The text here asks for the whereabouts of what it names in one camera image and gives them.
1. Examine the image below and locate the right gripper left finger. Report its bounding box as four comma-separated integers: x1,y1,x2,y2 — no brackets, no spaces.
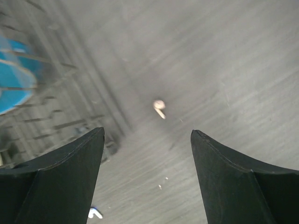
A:
0,127,105,224

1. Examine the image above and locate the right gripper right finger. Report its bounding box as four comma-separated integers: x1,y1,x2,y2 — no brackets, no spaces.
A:
191,130,299,224

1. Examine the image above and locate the white earbud centre right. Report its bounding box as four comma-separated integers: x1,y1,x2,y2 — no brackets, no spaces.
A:
88,207,103,219

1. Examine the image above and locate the blue plate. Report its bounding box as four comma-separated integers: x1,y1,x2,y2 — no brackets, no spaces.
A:
0,36,41,115

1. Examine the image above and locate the grey wire dish rack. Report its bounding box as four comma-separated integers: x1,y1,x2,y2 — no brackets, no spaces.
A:
0,0,125,168

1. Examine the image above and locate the beige earbud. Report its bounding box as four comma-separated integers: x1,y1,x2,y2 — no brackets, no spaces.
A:
153,100,166,119

